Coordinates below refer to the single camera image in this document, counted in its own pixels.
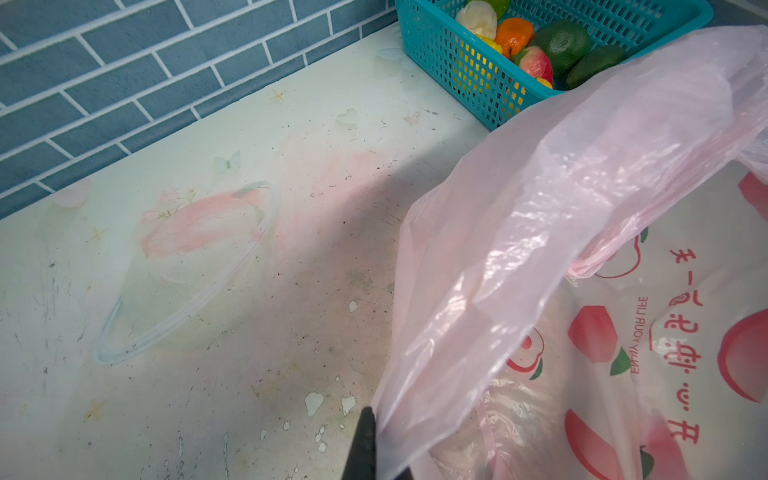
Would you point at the pale cream round fruit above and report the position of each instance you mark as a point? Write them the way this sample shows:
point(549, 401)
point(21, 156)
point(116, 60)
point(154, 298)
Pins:
point(479, 17)

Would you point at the teal plastic basket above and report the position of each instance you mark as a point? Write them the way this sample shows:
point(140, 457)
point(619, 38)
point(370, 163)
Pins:
point(492, 87)

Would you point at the green avocado fruit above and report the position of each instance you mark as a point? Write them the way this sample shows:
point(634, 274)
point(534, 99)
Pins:
point(596, 61)

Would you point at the pink plastic bag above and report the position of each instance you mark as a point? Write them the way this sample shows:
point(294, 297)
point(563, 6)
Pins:
point(585, 295)

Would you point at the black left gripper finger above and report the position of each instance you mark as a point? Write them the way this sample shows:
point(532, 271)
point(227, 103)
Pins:
point(361, 460)

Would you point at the yellow lemon fruit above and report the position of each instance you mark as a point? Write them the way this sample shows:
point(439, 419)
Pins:
point(490, 42)

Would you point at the red fruit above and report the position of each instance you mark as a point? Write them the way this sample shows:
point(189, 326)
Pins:
point(535, 62)

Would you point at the green round fruit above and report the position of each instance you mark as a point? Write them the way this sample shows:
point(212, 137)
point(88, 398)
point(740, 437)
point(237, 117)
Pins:
point(500, 7)

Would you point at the yellow orange mango fruit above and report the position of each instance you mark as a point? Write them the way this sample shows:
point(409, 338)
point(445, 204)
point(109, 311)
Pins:
point(545, 83)

